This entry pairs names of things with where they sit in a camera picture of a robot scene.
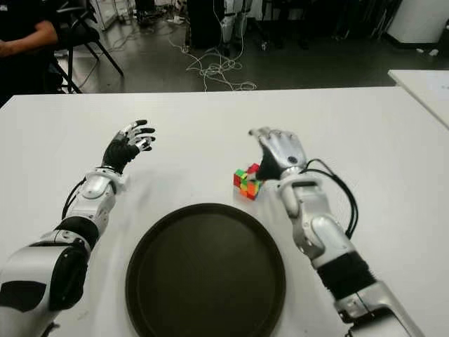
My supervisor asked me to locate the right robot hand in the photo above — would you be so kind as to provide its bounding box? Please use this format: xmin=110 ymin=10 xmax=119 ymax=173
xmin=248 ymin=126 xmax=310 ymax=182

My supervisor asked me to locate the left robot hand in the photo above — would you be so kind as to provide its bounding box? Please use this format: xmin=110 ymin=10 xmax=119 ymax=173
xmin=101 ymin=119 xmax=157 ymax=175

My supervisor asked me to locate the multicoloured Rubik's cube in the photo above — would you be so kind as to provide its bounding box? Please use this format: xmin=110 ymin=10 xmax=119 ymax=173
xmin=233 ymin=163 xmax=264 ymax=201

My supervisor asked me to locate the dark brown round plate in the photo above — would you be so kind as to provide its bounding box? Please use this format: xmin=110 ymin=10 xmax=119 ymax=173
xmin=125 ymin=202 xmax=287 ymax=337

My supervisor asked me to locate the black folding chair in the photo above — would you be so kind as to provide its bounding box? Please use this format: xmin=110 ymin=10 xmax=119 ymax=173
xmin=52 ymin=0 xmax=125 ymax=94

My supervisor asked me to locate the seated person in black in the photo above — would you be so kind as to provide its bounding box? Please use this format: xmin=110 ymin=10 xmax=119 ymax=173
xmin=0 ymin=0 xmax=61 ymax=106

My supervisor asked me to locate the white humanoid robot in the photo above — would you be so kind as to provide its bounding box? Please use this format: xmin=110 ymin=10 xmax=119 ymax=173
xmin=219 ymin=0 xmax=254 ymax=47

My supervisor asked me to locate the white shelf cart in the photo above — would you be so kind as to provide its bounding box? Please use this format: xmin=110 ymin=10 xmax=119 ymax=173
xmin=89 ymin=0 xmax=136 ymax=31

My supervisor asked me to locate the black box cabinet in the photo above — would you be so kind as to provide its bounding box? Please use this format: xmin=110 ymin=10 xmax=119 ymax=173
xmin=187 ymin=0 xmax=224 ymax=50

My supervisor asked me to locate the white side table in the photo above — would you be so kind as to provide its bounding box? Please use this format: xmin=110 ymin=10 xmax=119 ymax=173
xmin=387 ymin=69 xmax=449 ymax=129

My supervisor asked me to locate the white cabinet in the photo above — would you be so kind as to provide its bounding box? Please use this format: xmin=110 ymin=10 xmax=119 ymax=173
xmin=385 ymin=0 xmax=449 ymax=45

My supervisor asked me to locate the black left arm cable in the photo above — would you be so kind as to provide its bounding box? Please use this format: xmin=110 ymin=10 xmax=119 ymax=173
xmin=62 ymin=178 xmax=87 ymax=220

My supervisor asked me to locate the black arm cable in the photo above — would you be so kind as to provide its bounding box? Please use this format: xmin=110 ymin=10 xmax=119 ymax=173
xmin=304 ymin=158 xmax=360 ymax=240
xmin=62 ymin=178 xmax=87 ymax=220

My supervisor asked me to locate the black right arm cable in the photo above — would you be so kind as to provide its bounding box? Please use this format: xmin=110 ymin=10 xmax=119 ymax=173
xmin=304 ymin=158 xmax=360 ymax=240

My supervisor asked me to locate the tangled white floor cable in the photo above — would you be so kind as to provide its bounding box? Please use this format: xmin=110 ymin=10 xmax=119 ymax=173
xmin=168 ymin=34 xmax=258 ymax=93

